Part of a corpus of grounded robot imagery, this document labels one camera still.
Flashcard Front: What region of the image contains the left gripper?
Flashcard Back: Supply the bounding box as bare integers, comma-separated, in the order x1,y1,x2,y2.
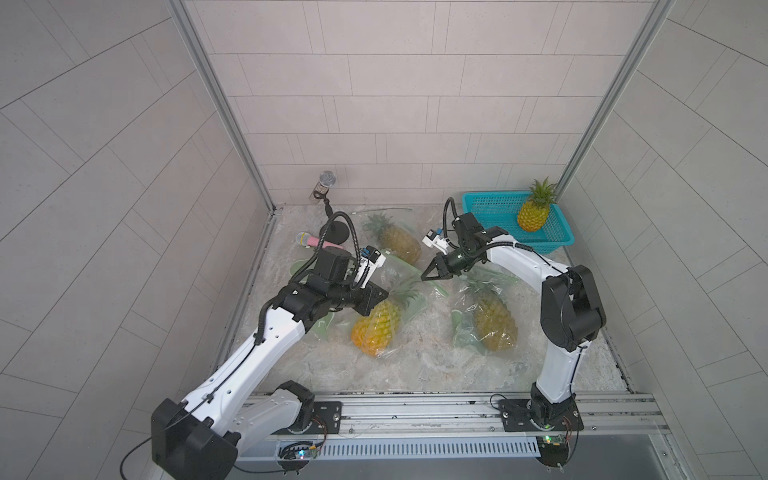
324,277,391,316

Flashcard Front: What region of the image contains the yellow pineapple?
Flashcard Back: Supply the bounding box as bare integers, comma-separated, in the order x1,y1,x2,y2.
350,282,418,357

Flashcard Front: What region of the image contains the orange pineapple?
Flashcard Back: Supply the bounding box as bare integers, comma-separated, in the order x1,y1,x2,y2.
517,177,556,232

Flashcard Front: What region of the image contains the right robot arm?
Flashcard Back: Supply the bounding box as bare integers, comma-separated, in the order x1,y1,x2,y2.
422,213,606,430

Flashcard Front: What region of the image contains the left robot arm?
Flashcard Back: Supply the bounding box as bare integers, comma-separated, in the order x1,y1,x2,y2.
150,246,388,479

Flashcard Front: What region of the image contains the back green pineapple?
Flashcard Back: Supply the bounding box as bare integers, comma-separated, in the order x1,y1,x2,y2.
363,213,421,266

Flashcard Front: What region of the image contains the green pineapple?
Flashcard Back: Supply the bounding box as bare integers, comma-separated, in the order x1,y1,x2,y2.
467,277,518,352
363,213,421,266

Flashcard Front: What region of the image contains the right green pineapple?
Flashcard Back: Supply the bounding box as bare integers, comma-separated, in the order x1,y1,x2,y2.
467,277,518,352

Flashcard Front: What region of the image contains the black microphone stand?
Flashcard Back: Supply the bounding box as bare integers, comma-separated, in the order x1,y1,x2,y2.
320,197,350,245

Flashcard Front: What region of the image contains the teal plastic basket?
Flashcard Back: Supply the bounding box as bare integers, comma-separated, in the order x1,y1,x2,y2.
462,191,575,255

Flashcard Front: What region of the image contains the pink toy microphone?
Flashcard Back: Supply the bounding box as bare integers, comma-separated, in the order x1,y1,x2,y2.
296,232,344,249

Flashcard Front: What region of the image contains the left circuit board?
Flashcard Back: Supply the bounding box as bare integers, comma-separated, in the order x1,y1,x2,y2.
277,441,323,464

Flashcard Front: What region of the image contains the circuit board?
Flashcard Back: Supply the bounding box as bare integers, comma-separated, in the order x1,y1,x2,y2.
277,441,323,464
536,435,571,469

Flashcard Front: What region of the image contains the right circuit board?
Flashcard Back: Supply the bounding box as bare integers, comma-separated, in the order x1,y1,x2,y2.
536,435,571,469

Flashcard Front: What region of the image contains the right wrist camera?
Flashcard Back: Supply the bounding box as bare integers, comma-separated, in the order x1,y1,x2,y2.
422,228,453,255

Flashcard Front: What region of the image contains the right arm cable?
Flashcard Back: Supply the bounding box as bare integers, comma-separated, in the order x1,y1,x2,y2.
442,197,565,277

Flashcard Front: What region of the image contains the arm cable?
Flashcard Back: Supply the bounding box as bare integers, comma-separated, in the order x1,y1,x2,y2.
254,211,364,346
442,197,565,277

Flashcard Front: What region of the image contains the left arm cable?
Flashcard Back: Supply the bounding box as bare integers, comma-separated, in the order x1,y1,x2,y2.
254,211,364,346

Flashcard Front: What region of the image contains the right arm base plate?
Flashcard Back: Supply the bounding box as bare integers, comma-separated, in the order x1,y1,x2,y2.
493,397,584,434

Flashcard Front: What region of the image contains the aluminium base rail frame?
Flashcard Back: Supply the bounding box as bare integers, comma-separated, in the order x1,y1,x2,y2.
233,392,692,479

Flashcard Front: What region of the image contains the right aluminium corner post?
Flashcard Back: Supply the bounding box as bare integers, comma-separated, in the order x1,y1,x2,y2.
556,0,676,201

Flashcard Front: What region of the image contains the aluminium corner post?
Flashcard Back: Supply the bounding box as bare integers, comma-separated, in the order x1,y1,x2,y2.
556,0,676,201
166,0,276,216

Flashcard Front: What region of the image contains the left aluminium corner post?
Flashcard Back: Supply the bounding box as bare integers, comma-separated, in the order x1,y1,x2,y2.
166,0,276,216

